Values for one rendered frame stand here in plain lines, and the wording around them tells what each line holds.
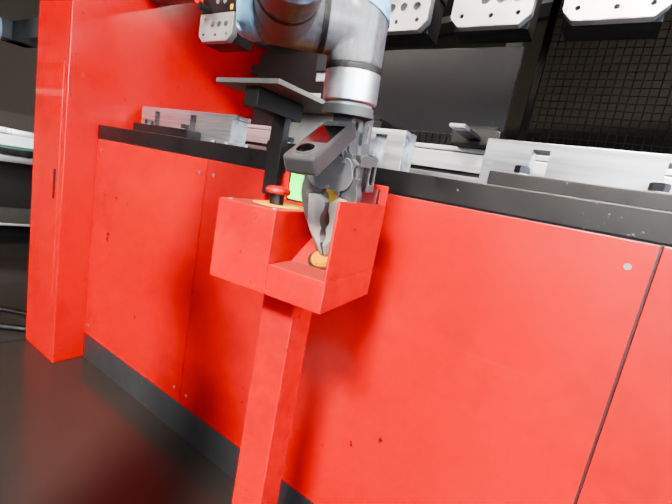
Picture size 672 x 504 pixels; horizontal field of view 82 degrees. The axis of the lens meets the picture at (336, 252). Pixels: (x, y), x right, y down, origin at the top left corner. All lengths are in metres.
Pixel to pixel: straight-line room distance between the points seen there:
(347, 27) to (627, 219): 0.47
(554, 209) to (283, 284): 0.43
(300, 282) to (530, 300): 0.38
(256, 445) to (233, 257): 0.32
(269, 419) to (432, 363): 0.31
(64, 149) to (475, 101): 1.37
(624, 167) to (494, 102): 0.69
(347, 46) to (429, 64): 1.00
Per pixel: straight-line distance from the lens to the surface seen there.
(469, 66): 1.49
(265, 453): 0.72
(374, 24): 0.56
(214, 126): 1.31
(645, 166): 0.82
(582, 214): 0.69
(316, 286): 0.51
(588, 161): 0.82
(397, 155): 0.90
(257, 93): 0.86
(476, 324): 0.73
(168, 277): 1.27
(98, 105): 1.64
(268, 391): 0.67
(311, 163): 0.46
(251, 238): 0.56
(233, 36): 1.32
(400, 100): 1.54
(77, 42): 1.63
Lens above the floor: 0.83
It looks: 10 degrees down
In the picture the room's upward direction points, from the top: 11 degrees clockwise
